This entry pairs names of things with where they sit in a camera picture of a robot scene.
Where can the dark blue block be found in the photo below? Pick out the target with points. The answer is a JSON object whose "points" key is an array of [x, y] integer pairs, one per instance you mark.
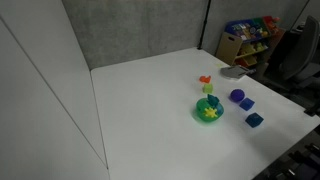
{"points": [[254, 120]]}

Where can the green bowl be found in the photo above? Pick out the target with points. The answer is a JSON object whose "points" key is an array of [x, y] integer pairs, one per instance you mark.
{"points": [[201, 112]]}

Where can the light green block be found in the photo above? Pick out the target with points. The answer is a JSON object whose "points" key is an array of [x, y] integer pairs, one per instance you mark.
{"points": [[208, 88]]}

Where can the orange toy piece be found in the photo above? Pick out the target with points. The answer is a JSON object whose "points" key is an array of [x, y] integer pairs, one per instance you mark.
{"points": [[205, 79]]}

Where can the teal toy piece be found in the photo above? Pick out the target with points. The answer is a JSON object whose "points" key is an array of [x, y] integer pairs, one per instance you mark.
{"points": [[212, 100]]}

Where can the yellow star toy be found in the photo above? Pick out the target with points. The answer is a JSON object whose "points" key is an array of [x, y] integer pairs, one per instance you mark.
{"points": [[210, 112]]}

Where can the purple ball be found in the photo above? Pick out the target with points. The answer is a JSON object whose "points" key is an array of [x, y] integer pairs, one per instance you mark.
{"points": [[237, 95]]}

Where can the grey tray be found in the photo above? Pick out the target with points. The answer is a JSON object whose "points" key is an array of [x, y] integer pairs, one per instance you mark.
{"points": [[235, 71]]}

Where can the black pole with clamp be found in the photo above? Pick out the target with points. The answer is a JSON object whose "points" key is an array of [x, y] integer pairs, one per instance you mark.
{"points": [[204, 25]]}

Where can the toy shelf with colourful bins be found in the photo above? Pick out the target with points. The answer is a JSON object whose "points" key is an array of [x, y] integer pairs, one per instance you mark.
{"points": [[250, 31]]}

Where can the black equipment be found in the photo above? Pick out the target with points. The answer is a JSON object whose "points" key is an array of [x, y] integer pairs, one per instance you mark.
{"points": [[300, 161]]}

